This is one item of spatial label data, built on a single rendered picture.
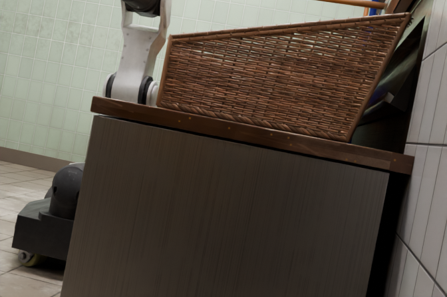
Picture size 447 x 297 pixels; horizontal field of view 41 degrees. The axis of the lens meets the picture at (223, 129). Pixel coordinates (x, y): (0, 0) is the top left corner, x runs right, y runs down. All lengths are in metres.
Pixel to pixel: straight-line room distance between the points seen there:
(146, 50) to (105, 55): 1.97
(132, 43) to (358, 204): 1.42
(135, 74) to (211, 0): 1.92
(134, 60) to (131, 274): 1.28
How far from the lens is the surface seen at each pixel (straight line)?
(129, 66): 2.22
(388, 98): 1.19
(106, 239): 1.07
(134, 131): 1.04
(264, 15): 3.98
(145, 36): 2.24
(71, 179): 1.89
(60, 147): 4.27
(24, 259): 2.02
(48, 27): 4.38
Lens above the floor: 0.58
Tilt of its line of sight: 1 degrees down
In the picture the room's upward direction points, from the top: 11 degrees clockwise
